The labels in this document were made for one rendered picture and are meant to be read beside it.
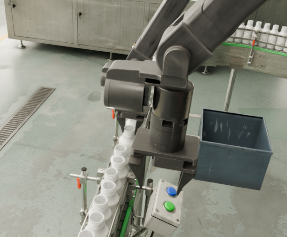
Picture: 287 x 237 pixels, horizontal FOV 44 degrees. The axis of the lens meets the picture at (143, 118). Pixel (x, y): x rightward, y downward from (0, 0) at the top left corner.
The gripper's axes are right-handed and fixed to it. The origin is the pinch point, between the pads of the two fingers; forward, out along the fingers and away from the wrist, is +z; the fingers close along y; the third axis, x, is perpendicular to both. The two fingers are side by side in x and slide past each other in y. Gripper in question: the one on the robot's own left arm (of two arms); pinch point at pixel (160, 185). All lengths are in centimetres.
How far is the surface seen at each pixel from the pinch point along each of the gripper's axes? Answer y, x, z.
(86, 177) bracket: -24, 35, 32
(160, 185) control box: -1.1, 32.0, 27.5
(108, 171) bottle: -16.1, 30.7, 24.6
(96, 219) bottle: -14.9, 13.6, 25.8
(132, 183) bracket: -9.6, 35.1, 31.2
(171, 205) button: 2.8, 25.2, 27.9
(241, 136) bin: 34, 116, 57
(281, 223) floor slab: 82, 145, 138
